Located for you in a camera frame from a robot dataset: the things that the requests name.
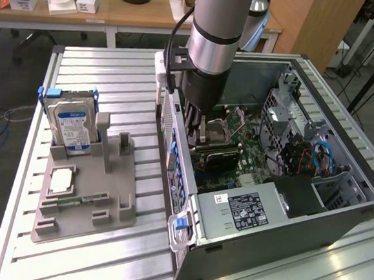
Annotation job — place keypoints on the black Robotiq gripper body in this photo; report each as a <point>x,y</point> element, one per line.
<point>204,89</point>

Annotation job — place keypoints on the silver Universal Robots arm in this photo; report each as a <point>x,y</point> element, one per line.
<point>219,19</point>

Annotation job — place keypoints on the CPU socket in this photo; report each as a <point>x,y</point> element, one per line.
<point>217,131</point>

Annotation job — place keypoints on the thin metal locking lever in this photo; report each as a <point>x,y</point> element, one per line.
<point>236,131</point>

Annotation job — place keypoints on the metal socket cover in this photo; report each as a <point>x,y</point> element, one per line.
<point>235,116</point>

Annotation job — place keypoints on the blue card retainer clips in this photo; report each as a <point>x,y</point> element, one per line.
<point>174,152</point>

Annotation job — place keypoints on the green motherboard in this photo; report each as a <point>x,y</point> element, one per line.
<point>251,148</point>

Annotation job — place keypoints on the silver metal disk bay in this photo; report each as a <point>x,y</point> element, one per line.
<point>272,127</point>

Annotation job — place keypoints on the flat white box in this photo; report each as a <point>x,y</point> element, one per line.
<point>177,9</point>

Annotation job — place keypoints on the grey power supply unit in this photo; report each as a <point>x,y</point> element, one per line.
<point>213,213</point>

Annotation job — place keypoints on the blue case latch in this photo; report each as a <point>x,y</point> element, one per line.
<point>180,224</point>

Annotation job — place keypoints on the wooden desk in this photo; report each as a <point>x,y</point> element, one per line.
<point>135,16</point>

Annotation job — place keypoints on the wooden cabinet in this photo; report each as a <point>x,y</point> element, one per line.
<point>322,27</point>

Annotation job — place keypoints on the small white floor device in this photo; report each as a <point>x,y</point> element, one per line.
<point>337,54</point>

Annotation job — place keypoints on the green RAM stick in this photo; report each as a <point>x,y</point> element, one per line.
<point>73,200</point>

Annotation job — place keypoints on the grey plastic parts rack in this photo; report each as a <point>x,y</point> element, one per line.
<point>83,216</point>

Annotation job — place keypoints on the silver CPU chip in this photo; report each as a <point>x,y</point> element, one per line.
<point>61,182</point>

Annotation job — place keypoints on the plain white box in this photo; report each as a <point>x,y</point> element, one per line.
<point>87,4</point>

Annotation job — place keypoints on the open dark grey PC case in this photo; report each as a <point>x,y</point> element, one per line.
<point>294,252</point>

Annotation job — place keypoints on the white box with round dish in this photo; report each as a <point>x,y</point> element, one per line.
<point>61,3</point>

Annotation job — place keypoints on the black chair base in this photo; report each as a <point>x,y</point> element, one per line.
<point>29,41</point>

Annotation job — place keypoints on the white box with black lid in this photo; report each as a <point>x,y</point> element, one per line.
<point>21,2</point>

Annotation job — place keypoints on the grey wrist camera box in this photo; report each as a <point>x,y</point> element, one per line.
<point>162,66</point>

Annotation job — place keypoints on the hard disk with blue bracket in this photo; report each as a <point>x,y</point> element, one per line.
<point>70,124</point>

